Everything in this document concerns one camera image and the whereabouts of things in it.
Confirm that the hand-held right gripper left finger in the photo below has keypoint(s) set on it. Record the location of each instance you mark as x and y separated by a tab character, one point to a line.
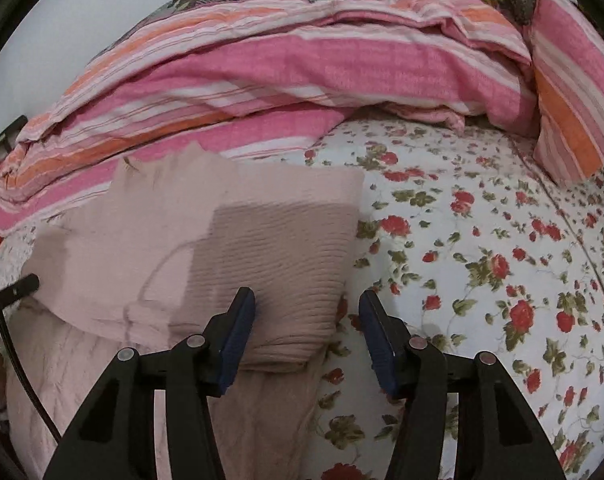
238	330

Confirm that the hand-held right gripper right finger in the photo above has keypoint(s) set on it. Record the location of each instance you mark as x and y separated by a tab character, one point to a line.
377	332

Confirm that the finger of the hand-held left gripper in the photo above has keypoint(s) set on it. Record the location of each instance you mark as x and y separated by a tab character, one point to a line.
24	285

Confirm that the pink knit sweater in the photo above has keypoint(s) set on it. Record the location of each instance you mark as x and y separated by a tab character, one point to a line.
192	255

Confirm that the floral bed sheet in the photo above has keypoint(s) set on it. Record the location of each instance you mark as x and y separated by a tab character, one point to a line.
482	240

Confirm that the dark wooden chair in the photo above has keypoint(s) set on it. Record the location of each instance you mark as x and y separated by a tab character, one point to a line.
12	132

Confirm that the pink striped quilt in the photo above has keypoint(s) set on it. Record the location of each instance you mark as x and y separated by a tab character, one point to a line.
262	70

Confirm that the pink striped pillow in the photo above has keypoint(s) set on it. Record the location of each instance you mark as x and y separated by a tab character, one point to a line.
572	90

